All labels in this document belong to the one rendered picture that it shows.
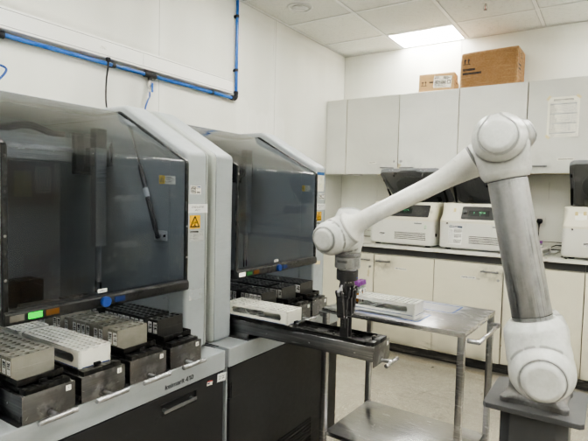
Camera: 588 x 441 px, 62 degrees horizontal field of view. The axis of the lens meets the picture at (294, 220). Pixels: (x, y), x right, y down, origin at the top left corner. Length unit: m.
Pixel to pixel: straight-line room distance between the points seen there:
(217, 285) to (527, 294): 1.06
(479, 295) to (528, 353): 2.59
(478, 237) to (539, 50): 1.65
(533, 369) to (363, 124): 3.50
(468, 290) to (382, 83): 2.16
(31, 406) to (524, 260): 1.27
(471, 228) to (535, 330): 2.58
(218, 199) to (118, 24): 1.51
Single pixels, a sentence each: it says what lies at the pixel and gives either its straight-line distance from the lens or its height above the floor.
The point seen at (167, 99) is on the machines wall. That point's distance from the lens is 3.20.
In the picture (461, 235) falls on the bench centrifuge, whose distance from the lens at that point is 3.94.
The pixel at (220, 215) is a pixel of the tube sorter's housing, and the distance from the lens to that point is 1.84.
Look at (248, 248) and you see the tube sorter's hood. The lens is 1.96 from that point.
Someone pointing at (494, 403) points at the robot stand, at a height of 0.70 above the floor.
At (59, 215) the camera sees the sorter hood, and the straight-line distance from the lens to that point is 1.42.
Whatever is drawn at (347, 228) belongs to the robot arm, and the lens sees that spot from 1.48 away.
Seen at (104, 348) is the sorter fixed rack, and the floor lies 0.85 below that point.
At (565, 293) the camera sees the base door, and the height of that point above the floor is 0.66.
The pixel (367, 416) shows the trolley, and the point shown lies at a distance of 2.45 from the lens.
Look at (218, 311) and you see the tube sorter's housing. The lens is 1.89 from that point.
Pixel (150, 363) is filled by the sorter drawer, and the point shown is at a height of 0.78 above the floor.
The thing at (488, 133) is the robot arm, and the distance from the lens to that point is 1.33.
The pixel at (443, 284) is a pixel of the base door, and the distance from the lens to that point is 4.01.
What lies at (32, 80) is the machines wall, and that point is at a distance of 2.71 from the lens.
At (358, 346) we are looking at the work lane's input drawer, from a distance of 1.68.
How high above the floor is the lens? 1.30
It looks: 3 degrees down
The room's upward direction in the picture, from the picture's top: 1 degrees clockwise
